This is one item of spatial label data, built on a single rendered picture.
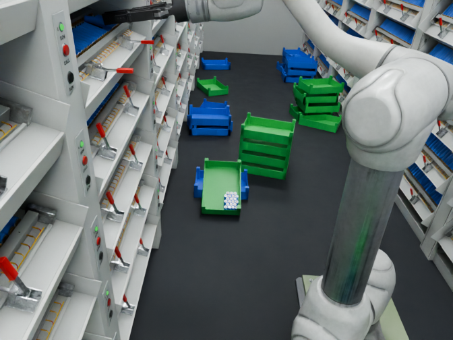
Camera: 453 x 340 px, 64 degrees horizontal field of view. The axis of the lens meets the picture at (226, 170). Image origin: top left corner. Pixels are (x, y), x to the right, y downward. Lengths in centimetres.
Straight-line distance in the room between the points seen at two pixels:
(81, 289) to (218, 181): 128
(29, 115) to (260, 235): 139
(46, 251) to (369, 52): 74
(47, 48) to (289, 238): 148
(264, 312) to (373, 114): 106
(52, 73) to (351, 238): 63
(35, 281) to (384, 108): 60
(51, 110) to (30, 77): 5
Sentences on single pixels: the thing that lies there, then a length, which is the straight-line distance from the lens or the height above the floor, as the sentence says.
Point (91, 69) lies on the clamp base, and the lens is 86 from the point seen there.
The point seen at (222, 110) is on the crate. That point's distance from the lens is 283.
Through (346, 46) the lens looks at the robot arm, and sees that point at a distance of 90.
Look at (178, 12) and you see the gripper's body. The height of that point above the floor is 104.
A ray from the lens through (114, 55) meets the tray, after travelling 103.
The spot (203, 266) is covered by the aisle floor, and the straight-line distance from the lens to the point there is 166.
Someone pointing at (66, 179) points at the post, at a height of 84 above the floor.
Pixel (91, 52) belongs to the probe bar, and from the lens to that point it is 93.
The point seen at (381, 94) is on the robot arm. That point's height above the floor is 102.
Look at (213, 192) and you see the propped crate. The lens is 198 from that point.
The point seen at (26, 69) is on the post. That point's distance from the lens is 63.
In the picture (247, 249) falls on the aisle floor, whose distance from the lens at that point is 175.
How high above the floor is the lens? 121
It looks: 32 degrees down
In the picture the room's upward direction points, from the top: 4 degrees clockwise
